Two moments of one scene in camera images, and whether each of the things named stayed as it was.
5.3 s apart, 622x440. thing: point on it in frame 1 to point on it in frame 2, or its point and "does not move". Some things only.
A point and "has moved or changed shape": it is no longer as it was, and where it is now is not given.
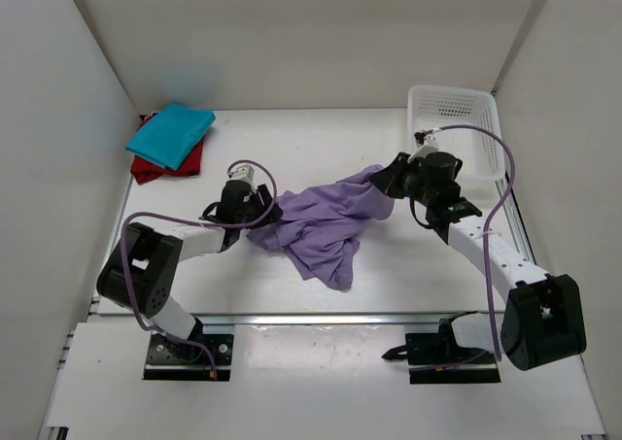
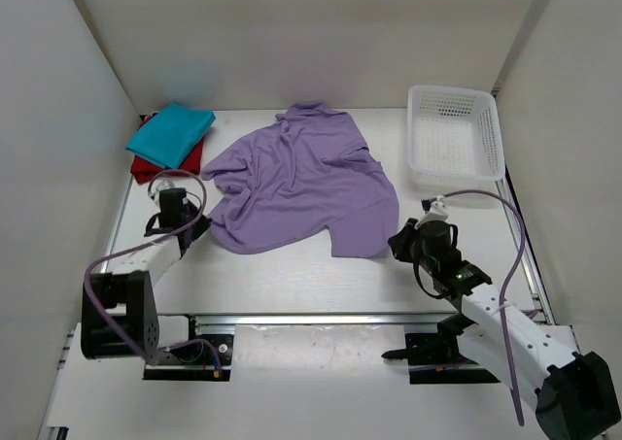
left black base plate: [173, 359] does not move
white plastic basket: [480, 152] does not move
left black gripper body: [265, 203] to [195, 224]
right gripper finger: [389, 180] to [405, 246]
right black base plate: [426, 349] does not move
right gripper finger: [401, 166] to [409, 230]
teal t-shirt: [168, 137] does not move
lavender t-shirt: [320, 225] has moved or changed shape
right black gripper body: [392, 176] to [400, 242]
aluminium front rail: [328, 320] does not move
